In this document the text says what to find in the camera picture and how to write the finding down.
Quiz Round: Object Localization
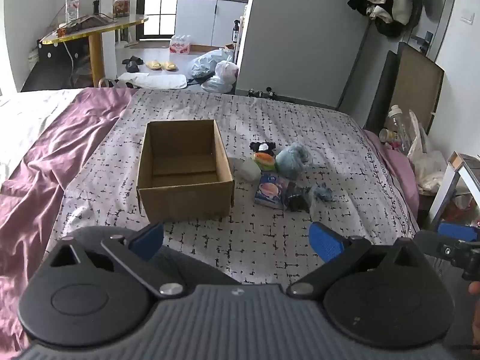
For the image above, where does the clear plastic bag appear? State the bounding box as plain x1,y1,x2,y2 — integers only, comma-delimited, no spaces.
200,77,235,94

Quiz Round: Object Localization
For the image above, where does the pink satin quilt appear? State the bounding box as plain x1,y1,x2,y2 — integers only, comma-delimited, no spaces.
0,87,139,355

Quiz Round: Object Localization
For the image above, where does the blue-grey fluffy plush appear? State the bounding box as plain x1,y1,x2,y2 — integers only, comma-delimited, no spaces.
275,142,314,179

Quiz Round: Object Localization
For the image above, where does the clear water bottle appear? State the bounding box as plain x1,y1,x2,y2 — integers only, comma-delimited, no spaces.
65,0,81,24

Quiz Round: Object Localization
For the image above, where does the pack of water bottles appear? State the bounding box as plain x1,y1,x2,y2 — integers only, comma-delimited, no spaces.
169,34,192,55

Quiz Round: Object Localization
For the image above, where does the white pink plastic bag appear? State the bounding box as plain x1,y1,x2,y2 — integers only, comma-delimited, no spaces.
214,60,239,85

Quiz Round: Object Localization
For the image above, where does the white floor mat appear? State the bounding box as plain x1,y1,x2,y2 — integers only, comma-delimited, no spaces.
116,72,187,90

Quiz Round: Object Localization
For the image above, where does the blue printed packet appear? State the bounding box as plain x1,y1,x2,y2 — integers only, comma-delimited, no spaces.
254,171,291,210

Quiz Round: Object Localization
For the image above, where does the black item in clear bag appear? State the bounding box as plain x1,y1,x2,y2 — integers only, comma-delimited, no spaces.
285,182,312,212

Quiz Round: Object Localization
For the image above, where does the black panel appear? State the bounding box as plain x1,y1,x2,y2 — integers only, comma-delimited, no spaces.
337,50,398,132

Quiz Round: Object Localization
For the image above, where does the white bed sheet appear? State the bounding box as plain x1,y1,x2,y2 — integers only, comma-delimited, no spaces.
0,89,85,184

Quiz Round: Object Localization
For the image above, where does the black low cabinet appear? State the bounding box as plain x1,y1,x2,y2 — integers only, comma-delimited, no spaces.
20,35,94,92

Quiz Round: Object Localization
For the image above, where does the white cable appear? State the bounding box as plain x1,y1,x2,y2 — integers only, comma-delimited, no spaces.
62,39,76,87

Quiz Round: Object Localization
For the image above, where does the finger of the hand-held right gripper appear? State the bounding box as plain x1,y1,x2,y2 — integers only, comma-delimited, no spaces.
413,230,464,261
437,222,480,244

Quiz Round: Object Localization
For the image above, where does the burger plush toy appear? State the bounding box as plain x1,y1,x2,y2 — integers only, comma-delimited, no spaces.
252,151,278,173

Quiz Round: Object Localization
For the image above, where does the brown board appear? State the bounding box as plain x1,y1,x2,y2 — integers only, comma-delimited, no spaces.
390,42,445,136

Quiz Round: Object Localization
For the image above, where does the gold-edged table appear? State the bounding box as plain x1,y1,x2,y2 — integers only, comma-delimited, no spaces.
39,14,149,88

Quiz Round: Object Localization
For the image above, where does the person's right hand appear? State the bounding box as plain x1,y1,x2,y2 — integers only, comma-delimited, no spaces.
468,280,480,342

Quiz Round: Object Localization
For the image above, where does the cardboard box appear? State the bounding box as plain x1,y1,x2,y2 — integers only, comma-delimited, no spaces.
190,44,235,54
137,119,235,224

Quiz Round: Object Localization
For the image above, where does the white metal frame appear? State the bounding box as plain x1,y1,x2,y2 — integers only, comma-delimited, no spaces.
427,152,480,229

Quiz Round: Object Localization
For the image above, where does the white crumpled plastic bag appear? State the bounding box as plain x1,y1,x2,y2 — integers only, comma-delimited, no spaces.
407,110,451,192

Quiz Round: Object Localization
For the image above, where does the black framed glass door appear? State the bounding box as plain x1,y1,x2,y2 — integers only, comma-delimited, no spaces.
137,0,177,40

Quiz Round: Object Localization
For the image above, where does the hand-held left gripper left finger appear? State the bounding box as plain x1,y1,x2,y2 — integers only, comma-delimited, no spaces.
37,222,187,300

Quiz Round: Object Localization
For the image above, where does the white kitchen cabinet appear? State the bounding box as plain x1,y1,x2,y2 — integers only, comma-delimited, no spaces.
175,0,250,46

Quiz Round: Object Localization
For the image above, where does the bluish plastic bag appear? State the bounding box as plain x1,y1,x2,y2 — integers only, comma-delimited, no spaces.
187,48,235,79

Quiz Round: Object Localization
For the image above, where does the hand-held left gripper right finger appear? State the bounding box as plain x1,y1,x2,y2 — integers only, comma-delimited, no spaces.
287,222,432,300

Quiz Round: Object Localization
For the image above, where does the clear plastic bottle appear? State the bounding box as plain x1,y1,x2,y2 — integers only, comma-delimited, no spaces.
388,105,407,147

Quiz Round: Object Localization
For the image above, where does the white black-patterned blanket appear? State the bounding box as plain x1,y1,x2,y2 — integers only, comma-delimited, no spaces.
43,87,421,286

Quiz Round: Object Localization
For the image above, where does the flat cardboard box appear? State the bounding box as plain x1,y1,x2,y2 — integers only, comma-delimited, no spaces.
190,44,235,54

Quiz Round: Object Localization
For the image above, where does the metal door handle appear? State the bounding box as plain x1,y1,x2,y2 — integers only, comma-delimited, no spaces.
410,31,434,54

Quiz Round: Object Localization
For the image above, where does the white soft plush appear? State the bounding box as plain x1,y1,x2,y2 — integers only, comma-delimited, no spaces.
230,157,262,181

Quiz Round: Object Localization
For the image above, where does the dark slatted tray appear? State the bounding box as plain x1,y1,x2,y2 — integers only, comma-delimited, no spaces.
58,14,113,34

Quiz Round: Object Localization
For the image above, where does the black and white plush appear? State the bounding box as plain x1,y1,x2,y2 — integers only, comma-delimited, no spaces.
249,141,276,155

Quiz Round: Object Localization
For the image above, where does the small black tripod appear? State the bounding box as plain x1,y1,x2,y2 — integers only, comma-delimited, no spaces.
247,87,276,100

